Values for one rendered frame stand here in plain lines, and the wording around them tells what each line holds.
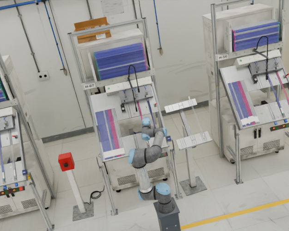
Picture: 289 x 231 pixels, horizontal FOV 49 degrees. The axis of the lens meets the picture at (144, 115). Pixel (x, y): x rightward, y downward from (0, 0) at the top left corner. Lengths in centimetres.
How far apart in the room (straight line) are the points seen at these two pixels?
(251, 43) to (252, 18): 31
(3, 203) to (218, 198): 239
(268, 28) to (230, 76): 62
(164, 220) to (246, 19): 226
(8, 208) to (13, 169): 76
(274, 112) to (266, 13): 108
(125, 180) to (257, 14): 236
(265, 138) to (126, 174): 170
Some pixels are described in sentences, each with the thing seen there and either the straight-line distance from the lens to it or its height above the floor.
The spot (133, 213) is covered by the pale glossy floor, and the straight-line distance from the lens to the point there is 358.
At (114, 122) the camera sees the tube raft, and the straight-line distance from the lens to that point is 323.
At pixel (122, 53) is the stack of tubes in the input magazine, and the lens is 320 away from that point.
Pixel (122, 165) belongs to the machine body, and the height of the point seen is 39.
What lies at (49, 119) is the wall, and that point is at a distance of 516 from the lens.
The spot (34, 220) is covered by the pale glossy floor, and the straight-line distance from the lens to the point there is 397.
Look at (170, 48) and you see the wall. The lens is 488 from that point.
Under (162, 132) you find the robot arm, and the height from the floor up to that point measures 112.
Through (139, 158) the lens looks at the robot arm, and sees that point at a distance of 234.
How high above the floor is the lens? 250
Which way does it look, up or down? 28 degrees down
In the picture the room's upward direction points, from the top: 11 degrees counter-clockwise
